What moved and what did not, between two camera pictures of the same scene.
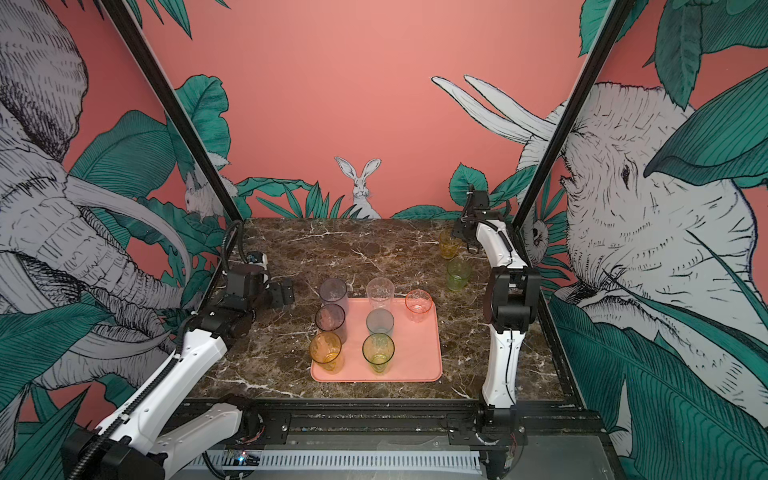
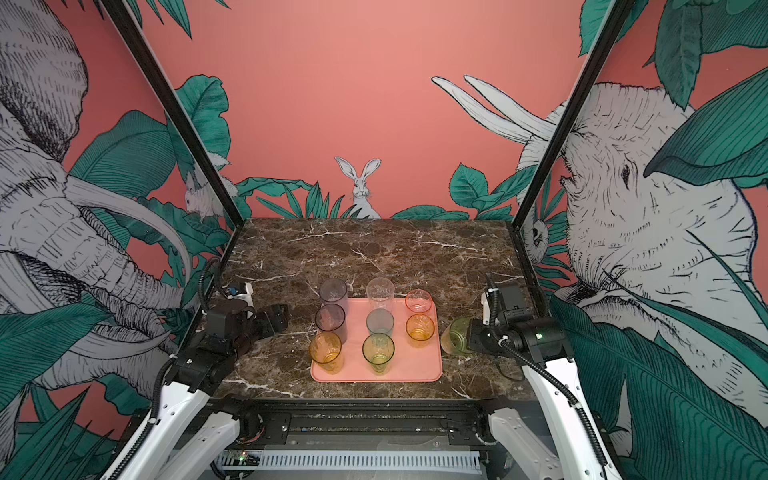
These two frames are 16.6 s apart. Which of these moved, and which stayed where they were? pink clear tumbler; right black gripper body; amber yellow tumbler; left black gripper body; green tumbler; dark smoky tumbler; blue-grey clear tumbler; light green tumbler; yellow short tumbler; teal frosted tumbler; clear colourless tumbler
Moved: left black gripper body; green tumbler; right black gripper body; yellow short tumbler
Stayed: pink clear tumbler; teal frosted tumbler; amber yellow tumbler; blue-grey clear tumbler; dark smoky tumbler; clear colourless tumbler; light green tumbler
